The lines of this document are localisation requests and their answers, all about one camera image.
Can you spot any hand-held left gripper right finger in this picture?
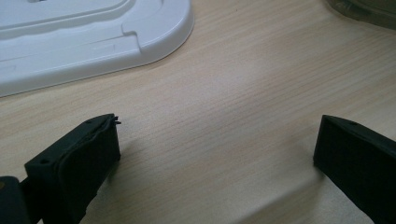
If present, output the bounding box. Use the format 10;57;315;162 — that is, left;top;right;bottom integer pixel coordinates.
312;114;396;224

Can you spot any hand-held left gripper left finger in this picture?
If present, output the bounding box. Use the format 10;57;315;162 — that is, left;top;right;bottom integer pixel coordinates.
23;113;122;224

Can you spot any white plastic tray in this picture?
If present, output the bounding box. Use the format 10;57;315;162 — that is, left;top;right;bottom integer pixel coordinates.
0;0;195;98

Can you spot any dark translucent container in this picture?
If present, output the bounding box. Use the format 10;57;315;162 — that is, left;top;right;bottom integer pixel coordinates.
325;0;396;32

